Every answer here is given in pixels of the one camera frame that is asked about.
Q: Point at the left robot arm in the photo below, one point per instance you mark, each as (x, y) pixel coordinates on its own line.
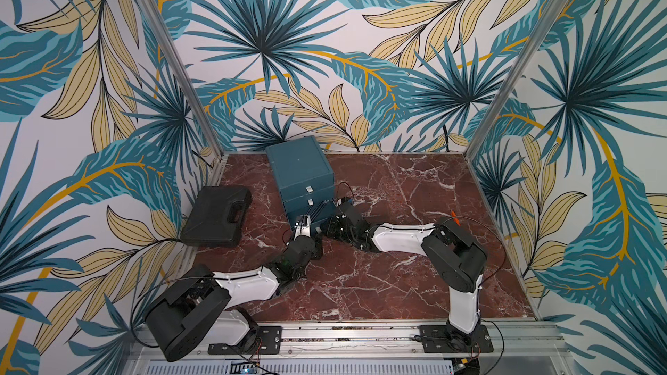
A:
(181, 317)

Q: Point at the small circuit board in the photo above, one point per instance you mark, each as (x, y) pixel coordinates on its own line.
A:
(243, 368)

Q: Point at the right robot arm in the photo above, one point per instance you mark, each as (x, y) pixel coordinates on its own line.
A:
(454, 253)

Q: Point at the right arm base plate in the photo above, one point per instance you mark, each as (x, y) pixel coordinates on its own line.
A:
(447, 339)

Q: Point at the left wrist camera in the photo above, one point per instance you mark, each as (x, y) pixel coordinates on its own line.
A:
(302, 226)

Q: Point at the orange handled tool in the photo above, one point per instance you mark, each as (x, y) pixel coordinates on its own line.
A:
(455, 217)

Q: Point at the black plastic case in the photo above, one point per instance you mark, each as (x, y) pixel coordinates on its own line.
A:
(217, 217)

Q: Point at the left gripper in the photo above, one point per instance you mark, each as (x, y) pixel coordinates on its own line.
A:
(319, 248)

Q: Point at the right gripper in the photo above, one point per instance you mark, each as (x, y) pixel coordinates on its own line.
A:
(336, 214)

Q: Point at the teal drawer cabinet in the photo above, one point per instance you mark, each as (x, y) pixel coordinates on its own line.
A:
(305, 179)

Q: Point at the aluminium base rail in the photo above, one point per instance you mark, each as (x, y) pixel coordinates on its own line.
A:
(521, 346)

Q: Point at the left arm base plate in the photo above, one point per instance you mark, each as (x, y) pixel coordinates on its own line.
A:
(263, 340)

